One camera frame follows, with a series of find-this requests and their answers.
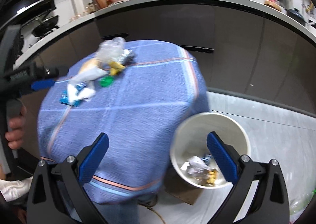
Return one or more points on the black frying pan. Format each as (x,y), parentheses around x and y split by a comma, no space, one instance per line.
(46,27)

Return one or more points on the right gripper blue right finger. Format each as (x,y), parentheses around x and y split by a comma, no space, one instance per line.
(270,203)

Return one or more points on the person's left hand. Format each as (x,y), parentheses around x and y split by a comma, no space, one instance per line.
(15,136)

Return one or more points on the blue plaid tablecloth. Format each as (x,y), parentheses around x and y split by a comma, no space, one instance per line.
(139,112)

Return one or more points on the blue blister pack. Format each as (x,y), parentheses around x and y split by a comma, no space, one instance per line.
(64,100)

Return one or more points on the white trash bin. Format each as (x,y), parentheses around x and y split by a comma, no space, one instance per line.
(190,140)

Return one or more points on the green bottle cap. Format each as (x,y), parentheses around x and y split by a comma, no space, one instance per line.
(106,81)

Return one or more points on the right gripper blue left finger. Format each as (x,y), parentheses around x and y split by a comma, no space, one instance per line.
(57,192)

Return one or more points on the yellow wrapper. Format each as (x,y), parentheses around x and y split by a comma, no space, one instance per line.
(115,68)

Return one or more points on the clear crumpled plastic bag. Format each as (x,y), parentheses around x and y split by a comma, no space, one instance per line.
(110,50)

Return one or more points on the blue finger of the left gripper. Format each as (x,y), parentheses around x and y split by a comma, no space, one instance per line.
(52,71)
(42,84)

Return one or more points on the white plastic bag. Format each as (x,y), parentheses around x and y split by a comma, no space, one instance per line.
(81,87)

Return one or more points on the dark bowl on counter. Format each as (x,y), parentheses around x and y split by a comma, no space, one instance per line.
(292,13)

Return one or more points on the blue white snack bag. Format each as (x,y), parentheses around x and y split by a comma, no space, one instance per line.
(209,161)

